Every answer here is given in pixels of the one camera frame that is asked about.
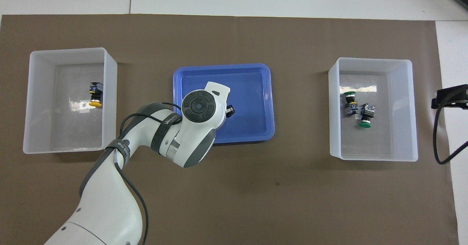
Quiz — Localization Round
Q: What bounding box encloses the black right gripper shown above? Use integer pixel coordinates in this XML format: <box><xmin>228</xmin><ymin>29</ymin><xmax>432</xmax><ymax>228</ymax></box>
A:
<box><xmin>431</xmin><ymin>85</ymin><xmax>468</xmax><ymax>110</ymax></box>

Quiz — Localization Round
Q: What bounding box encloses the green push button switch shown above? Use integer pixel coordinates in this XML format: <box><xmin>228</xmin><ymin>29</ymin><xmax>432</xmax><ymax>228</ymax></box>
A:
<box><xmin>344</xmin><ymin>91</ymin><xmax>359</xmax><ymax>117</ymax></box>
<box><xmin>358</xmin><ymin>103</ymin><xmax>376</xmax><ymax>128</ymax></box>

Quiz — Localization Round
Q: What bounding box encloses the yellow push button switch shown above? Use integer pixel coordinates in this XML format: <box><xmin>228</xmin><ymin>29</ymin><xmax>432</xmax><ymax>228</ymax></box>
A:
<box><xmin>89</xmin><ymin>82</ymin><xmax>103</xmax><ymax>109</ymax></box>

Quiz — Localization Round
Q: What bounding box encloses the blue plastic tray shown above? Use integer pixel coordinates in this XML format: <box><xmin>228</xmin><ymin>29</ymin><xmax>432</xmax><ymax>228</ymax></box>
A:
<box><xmin>173</xmin><ymin>63</ymin><xmax>275</xmax><ymax>144</ymax></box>

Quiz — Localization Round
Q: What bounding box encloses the translucent white plastic box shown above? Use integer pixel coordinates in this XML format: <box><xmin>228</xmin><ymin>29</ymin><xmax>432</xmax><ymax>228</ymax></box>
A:
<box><xmin>328</xmin><ymin>57</ymin><xmax>419</xmax><ymax>162</ymax></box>
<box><xmin>23</xmin><ymin>47</ymin><xmax>118</xmax><ymax>154</ymax></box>

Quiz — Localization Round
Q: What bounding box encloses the brown paper mat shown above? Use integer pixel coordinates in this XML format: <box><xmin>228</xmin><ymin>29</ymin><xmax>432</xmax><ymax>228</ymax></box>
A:
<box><xmin>0</xmin><ymin>14</ymin><xmax>459</xmax><ymax>245</ymax></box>

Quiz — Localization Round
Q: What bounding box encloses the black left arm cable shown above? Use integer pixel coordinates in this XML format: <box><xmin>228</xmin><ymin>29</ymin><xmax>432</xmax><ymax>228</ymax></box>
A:
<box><xmin>110</xmin><ymin>102</ymin><xmax>183</xmax><ymax>245</ymax></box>

